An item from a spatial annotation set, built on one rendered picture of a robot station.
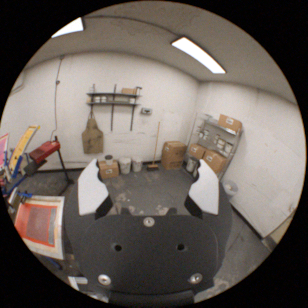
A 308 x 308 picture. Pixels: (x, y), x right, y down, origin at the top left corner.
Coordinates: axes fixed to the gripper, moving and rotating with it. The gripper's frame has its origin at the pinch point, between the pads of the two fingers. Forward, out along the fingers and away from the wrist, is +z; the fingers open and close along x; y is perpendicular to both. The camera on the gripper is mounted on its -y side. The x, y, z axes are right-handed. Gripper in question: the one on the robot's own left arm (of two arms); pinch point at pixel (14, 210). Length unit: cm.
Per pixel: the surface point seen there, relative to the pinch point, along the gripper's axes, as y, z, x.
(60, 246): 19, 10, 58
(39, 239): 16.0, 13.6, 31.1
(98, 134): -195, 5, 89
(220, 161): -37, 8, 318
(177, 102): -200, -92, 289
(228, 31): -10, -191, 200
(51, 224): -0.6, 13.2, 45.9
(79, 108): -200, -57, 43
